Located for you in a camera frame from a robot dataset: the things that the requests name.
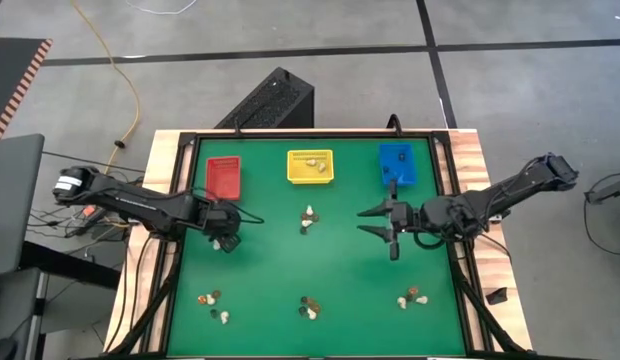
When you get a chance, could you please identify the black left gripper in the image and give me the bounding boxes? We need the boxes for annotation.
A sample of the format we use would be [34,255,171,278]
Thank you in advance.
[197,198,243,254]

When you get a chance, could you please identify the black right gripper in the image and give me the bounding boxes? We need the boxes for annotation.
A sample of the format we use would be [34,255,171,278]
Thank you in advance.
[357,179,427,261]

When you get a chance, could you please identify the blue plastic basket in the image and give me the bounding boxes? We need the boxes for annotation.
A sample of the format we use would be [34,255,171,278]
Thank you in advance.
[378,142,419,187]

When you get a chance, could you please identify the green table mat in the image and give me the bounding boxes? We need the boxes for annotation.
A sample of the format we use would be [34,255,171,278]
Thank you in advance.
[165,137,466,357]

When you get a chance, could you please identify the red plastic basket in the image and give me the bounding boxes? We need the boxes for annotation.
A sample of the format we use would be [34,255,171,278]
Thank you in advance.
[205,155,242,202]

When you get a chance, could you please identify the yellow plastic basket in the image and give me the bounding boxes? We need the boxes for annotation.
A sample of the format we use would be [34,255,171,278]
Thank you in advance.
[286,148,335,185]

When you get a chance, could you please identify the small black block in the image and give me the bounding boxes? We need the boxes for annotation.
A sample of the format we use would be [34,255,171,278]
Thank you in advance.
[485,286,509,306]

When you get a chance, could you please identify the black perforated computer tower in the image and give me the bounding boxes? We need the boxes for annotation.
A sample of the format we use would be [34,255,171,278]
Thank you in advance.
[214,66,315,130]

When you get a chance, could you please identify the black shelf board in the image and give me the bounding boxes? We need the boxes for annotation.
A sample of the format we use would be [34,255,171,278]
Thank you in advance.
[19,242,122,291]

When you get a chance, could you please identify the grey cabinet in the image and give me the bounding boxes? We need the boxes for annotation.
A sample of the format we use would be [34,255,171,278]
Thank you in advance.
[0,133,45,277]

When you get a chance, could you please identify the grey metal cart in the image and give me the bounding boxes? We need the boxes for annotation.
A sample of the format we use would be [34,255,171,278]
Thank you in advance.
[0,267,49,360]

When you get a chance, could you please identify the black mat with striped edge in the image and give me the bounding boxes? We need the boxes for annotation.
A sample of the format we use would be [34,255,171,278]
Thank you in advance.
[0,37,54,141]

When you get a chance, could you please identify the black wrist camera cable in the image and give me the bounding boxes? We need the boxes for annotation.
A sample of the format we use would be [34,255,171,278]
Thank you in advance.
[192,187,265,225]

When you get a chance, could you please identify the black loop bracket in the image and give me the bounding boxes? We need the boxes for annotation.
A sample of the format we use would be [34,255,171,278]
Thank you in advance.
[386,113,405,137]

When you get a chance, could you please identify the black table frame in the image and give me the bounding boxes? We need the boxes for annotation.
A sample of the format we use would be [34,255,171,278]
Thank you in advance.
[102,127,536,360]

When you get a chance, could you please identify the yellow floor cable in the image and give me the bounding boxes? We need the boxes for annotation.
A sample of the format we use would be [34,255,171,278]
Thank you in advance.
[71,0,141,174]

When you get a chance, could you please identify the tangled black cables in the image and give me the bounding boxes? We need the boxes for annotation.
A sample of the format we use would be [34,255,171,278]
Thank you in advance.
[27,149,146,261]

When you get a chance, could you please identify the black cable loop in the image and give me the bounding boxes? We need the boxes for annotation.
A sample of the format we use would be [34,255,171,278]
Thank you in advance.
[582,172,620,257]

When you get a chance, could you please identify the white floor cable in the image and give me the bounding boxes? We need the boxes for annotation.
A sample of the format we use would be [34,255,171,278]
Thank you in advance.
[124,0,198,16]

